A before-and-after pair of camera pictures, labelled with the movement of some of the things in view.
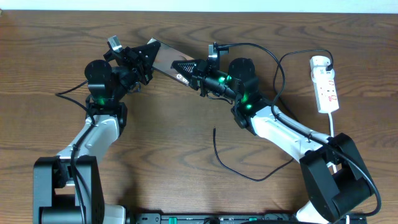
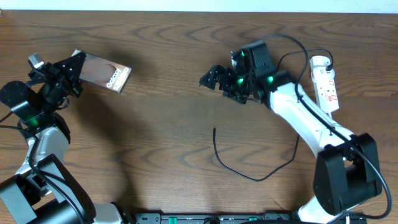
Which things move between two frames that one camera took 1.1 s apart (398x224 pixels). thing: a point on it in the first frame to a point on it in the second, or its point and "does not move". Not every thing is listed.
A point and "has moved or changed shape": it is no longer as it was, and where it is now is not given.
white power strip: (324, 84) does not move
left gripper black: (132, 60) to (71, 84)
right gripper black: (198, 78) to (227, 73)
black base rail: (222, 218) does not move
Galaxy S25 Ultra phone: (166, 55) has moved or changed shape
